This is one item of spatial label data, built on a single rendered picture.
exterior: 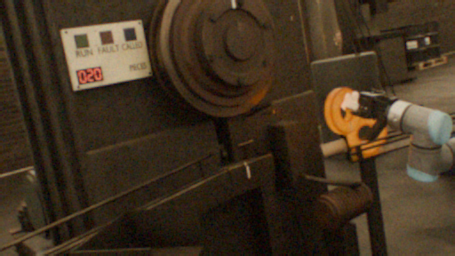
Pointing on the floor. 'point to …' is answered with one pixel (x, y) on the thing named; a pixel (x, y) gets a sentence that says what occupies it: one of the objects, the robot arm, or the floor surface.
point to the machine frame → (148, 131)
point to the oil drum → (352, 76)
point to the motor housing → (346, 239)
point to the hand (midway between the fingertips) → (342, 105)
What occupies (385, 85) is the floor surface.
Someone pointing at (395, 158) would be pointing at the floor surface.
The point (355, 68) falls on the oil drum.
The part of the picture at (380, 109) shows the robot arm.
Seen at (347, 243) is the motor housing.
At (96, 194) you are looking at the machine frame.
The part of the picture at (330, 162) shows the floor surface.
